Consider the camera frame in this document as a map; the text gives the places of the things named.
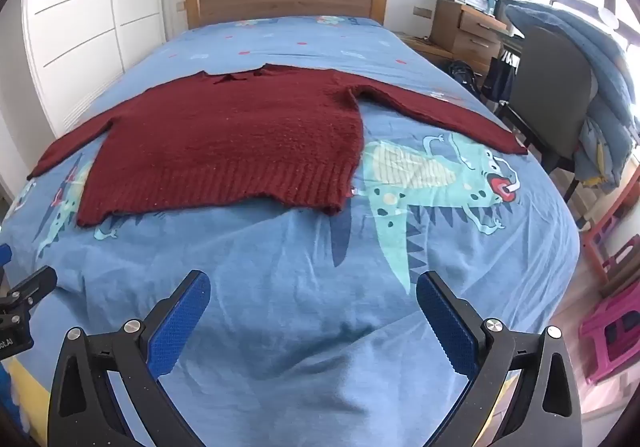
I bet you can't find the black backpack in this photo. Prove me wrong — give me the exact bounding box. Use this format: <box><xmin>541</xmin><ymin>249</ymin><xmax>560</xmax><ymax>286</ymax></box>
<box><xmin>445</xmin><ymin>60</ymin><xmax>483</xmax><ymax>94</ymax></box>

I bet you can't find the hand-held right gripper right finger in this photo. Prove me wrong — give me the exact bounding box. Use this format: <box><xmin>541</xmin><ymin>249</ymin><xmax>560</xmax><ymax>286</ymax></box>
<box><xmin>416</xmin><ymin>270</ymin><xmax>584</xmax><ymax>447</ymax></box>

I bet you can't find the wooden drawer cabinet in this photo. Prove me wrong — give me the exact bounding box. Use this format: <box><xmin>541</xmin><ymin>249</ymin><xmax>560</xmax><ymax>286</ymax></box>
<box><xmin>430</xmin><ymin>0</ymin><xmax>511</xmax><ymax>74</ymax></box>

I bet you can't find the black tote bag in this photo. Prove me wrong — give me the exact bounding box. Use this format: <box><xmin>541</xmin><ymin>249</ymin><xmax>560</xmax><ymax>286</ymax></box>
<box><xmin>482</xmin><ymin>50</ymin><xmax>519</xmax><ymax>103</ymax></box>

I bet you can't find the dark red knitted sweater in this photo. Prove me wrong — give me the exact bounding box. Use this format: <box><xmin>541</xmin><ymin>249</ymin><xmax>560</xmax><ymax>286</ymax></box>
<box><xmin>26</xmin><ymin>64</ymin><xmax>529</xmax><ymax>230</ymax></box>

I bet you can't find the low wooden nightstand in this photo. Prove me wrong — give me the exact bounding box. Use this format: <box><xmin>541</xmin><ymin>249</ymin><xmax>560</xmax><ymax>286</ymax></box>
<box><xmin>395</xmin><ymin>31</ymin><xmax>457</xmax><ymax>64</ymax></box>

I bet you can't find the pink plastic stool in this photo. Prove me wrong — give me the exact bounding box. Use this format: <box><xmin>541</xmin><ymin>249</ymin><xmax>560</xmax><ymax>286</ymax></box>
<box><xmin>580</xmin><ymin>279</ymin><xmax>640</xmax><ymax>385</ymax></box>

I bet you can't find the white wardrobe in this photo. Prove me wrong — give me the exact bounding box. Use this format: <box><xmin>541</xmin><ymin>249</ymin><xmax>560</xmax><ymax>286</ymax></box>
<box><xmin>22</xmin><ymin>0</ymin><xmax>168</xmax><ymax>138</ymax></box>

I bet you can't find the grey chair with blue blanket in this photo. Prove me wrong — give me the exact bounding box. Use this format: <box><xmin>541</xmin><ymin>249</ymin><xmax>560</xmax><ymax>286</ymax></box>
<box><xmin>502</xmin><ymin>0</ymin><xmax>640</xmax><ymax>193</ymax></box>

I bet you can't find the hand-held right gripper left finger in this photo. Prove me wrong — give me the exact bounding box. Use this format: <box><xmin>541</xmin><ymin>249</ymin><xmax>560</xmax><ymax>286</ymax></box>
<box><xmin>47</xmin><ymin>270</ymin><xmax>212</xmax><ymax>447</ymax></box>

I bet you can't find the yellow blue cloth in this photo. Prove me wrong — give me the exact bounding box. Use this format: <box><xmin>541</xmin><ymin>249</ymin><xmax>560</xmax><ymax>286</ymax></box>
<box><xmin>0</xmin><ymin>356</ymin><xmax>51</xmax><ymax>447</ymax></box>

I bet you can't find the orange plastic stool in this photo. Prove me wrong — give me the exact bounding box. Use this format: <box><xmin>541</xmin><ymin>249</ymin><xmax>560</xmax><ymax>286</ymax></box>
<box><xmin>580</xmin><ymin>212</ymin><xmax>640</xmax><ymax>284</ymax></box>

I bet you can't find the bed with blue dinosaur sheet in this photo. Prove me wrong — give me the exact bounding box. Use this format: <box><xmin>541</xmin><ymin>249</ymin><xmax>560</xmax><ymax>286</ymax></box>
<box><xmin>0</xmin><ymin>14</ymin><xmax>581</xmax><ymax>447</ymax></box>

